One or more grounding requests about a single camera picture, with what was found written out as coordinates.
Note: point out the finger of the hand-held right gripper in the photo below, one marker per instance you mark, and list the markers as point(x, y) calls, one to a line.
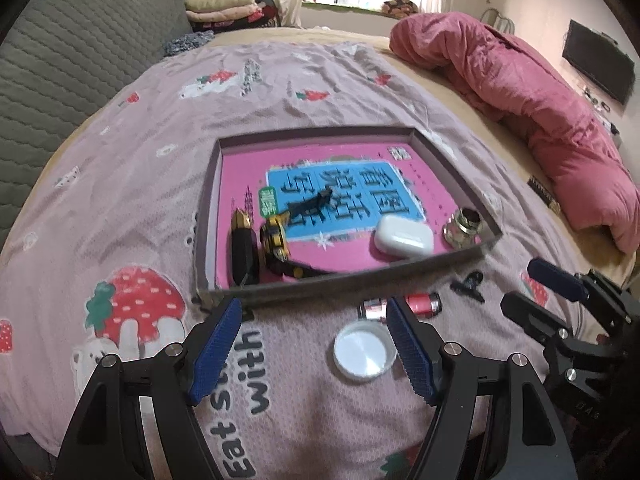
point(555, 279)
point(535, 314)

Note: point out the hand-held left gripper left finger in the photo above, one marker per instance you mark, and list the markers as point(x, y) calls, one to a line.
point(220, 347)

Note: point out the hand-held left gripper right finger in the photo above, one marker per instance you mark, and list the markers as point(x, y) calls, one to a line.
point(407, 347)

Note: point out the white plastic cap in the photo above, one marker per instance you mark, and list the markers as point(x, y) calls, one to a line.
point(365, 352)

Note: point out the red and black lighter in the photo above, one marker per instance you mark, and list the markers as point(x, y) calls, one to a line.
point(422, 303)

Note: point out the white pill bottle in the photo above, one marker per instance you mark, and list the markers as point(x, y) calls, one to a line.
point(372, 310)

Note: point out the grey cardboard box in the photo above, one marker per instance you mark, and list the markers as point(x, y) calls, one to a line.
point(350, 282)

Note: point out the black and gold lighter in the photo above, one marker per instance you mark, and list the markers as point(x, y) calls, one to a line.
point(245, 255)

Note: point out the small glass jar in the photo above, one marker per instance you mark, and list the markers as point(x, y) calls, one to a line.
point(462, 230)

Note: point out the white earbuds case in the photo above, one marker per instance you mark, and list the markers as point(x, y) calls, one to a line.
point(402, 237)

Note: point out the yellow toy watch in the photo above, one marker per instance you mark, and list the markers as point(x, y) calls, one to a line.
point(275, 240)

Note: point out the pink book with blue title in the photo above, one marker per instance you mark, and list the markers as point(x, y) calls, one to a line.
point(350, 254)

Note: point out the pink quilt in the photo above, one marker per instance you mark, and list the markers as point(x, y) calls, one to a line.
point(525, 100)

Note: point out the lilac printed blanket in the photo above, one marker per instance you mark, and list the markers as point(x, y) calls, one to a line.
point(125, 185)

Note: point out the metal chair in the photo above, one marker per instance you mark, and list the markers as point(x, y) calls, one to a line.
point(497, 19)

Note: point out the dark floral cloth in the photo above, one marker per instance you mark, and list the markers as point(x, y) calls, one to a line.
point(187, 44)

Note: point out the dark patterned cushion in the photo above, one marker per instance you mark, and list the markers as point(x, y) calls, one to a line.
point(400, 7)

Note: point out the grey quilted headboard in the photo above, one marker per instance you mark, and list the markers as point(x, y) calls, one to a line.
point(75, 60)

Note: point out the pink and red folded clothes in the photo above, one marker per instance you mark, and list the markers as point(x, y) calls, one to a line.
point(250, 19)

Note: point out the beige folded blanket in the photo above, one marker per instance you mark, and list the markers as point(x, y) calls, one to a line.
point(220, 4)

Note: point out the wall-mounted black television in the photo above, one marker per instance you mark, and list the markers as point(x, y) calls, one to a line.
point(597, 60)

